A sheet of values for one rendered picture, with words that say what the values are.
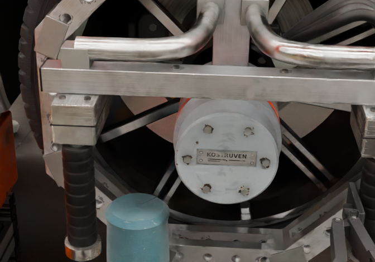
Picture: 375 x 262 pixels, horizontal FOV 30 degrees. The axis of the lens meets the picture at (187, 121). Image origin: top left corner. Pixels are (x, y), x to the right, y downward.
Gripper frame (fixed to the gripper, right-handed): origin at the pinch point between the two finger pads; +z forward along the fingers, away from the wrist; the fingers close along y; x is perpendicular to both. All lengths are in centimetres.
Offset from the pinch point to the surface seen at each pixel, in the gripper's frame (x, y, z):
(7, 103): -7, -56, 42
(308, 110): -83, 18, 217
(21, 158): -83, -94, 160
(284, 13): 8, -8, 50
